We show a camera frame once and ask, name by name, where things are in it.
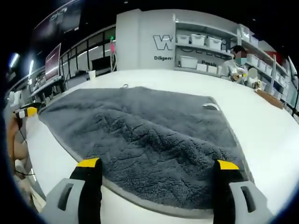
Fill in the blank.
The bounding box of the grey towel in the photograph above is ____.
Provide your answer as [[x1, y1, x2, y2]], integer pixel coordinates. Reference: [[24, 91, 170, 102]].
[[38, 84, 255, 213]]

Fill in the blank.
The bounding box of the magenta screen monitor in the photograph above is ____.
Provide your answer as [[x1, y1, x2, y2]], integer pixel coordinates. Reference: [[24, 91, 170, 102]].
[[44, 43, 62, 83]]

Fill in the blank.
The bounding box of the ceiling-mounted black screen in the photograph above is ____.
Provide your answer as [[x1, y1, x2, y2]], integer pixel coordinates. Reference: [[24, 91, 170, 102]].
[[32, 4, 83, 45]]

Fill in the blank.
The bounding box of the wooden tray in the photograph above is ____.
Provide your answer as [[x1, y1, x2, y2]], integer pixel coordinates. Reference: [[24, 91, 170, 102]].
[[256, 90, 285, 110]]

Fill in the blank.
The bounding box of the row of white storage boxes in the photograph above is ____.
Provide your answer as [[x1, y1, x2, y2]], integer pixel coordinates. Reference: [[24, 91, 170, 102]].
[[176, 24, 289, 98]]

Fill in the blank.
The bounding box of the grey shelving unit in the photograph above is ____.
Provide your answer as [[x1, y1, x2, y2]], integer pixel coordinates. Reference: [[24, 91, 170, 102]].
[[172, 13, 295, 111]]

